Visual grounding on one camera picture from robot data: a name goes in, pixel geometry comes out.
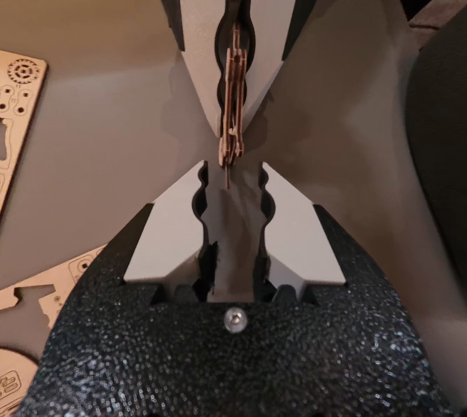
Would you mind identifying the wooden part sheet large cutouts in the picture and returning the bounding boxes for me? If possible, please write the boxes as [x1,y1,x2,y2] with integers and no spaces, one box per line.
[0,245,107,331]

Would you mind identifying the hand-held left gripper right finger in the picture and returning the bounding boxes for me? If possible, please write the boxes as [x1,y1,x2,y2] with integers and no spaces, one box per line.
[259,162,347,302]

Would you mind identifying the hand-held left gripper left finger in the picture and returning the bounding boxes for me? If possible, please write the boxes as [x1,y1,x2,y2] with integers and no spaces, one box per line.
[123,160,209,302]

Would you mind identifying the wooden model assembly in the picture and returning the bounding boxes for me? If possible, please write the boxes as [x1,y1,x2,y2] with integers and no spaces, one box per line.
[218,20,252,190]

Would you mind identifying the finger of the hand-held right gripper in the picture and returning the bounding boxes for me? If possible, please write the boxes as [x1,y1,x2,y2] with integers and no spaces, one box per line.
[175,0,228,139]
[239,0,304,133]

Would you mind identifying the small wooden part sheet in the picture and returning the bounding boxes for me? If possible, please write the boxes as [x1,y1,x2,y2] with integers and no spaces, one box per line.
[0,50,49,214]

